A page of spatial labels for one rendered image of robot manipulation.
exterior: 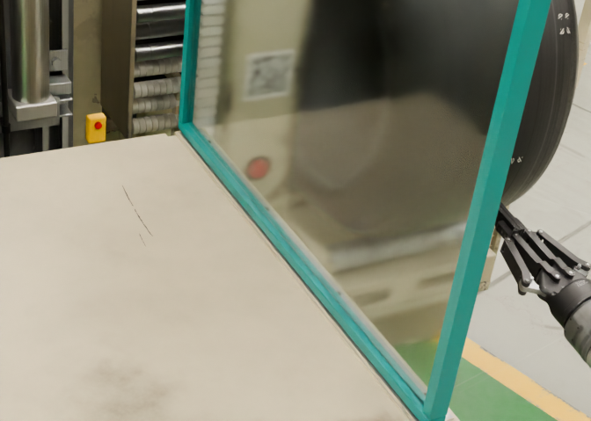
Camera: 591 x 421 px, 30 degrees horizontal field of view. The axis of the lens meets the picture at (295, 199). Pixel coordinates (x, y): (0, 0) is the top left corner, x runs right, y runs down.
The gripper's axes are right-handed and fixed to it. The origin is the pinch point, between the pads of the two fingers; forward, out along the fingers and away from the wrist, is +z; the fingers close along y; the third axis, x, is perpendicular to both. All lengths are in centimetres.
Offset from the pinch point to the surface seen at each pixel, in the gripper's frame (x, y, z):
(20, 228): -25, 78, -8
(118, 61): 9, 38, 66
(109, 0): 0, 38, 73
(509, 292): 115, -97, 73
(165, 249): -26, 65, -16
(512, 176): -7.0, -0.6, 2.5
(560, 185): 122, -154, 118
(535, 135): -14.5, -1.9, 2.4
